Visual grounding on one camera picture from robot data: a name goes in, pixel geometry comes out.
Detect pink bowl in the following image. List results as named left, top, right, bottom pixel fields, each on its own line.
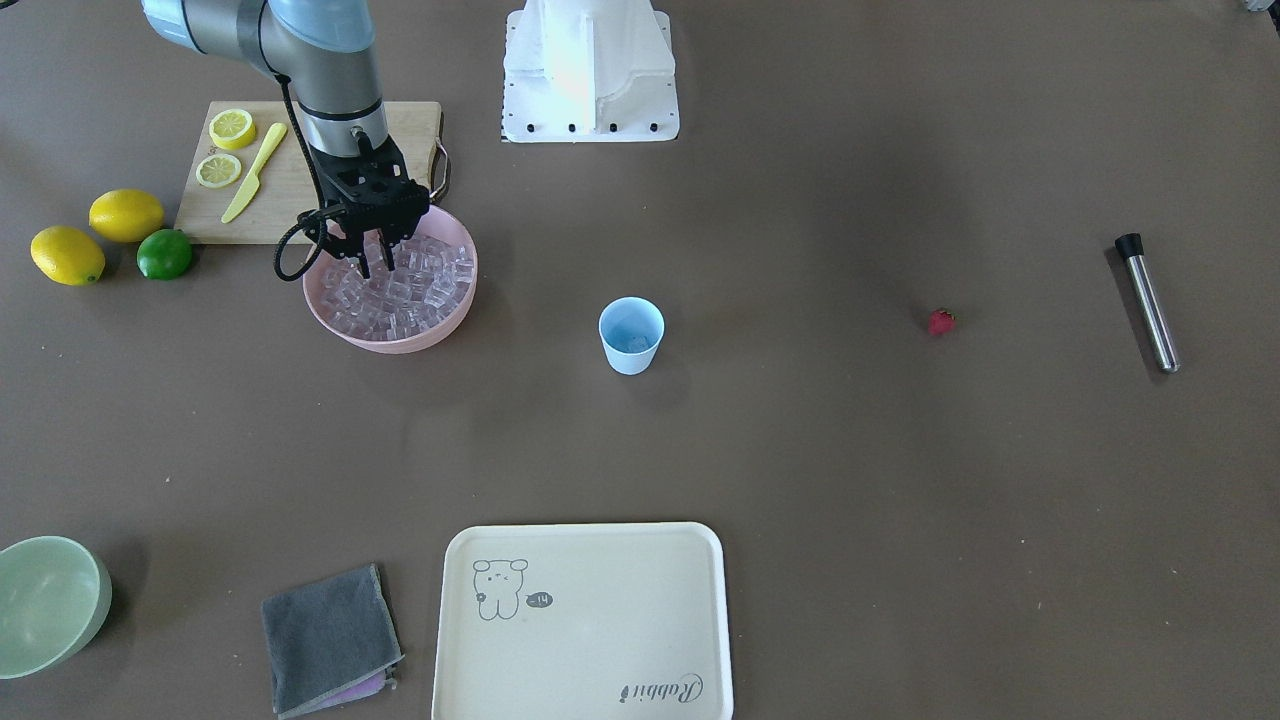
left=302, top=200, right=479, bottom=355

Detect yellow lemon lower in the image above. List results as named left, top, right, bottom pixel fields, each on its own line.
left=29, top=225, right=106, bottom=286

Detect yellow lemon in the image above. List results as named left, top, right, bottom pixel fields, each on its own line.
left=29, top=225, right=106, bottom=286
left=88, top=188, right=165, bottom=243

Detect cream rabbit serving tray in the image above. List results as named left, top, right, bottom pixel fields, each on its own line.
left=430, top=521, right=735, bottom=719

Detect yellow plastic knife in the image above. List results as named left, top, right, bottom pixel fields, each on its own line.
left=220, top=122, right=289, bottom=224

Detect grey folded cloth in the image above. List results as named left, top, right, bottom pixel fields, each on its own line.
left=260, top=562, right=404, bottom=719

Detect green lime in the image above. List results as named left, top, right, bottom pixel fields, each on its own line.
left=136, top=229, right=195, bottom=281

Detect wooden cutting board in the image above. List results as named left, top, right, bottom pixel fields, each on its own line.
left=172, top=100, right=443, bottom=245

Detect lemon slice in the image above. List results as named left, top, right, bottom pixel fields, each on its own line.
left=193, top=152, right=243, bottom=190

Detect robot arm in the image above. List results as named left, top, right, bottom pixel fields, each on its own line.
left=142, top=1, right=433, bottom=277

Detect lemon half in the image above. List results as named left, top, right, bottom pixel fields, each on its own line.
left=207, top=108, right=259, bottom=150

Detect steel muddler black tip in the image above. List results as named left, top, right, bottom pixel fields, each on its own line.
left=1114, top=233, right=1181, bottom=375

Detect clear ice cubes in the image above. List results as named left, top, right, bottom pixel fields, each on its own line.
left=320, top=225, right=475, bottom=341

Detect red strawberry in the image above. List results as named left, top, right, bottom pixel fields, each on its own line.
left=925, top=307, right=957, bottom=337

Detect light blue cup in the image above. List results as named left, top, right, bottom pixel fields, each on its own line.
left=596, top=296, right=666, bottom=375

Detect yellow lemon upper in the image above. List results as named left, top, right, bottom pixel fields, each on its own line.
left=88, top=188, right=165, bottom=243

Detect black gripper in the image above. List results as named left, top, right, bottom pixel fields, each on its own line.
left=298, top=136, right=431, bottom=281

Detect green ceramic bowl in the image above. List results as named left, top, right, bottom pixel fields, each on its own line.
left=1, top=536, right=113, bottom=680

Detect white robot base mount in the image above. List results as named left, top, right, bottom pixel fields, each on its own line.
left=500, top=1, right=681, bottom=143

